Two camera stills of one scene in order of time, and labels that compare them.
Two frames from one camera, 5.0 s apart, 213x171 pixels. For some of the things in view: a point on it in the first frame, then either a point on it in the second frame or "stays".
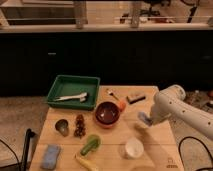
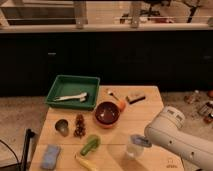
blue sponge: x=50 y=156 stays
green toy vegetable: x=93 y=143 stays
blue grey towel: x=147 y=120 -> x=141 y=140
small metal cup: x=62 y=126 stays
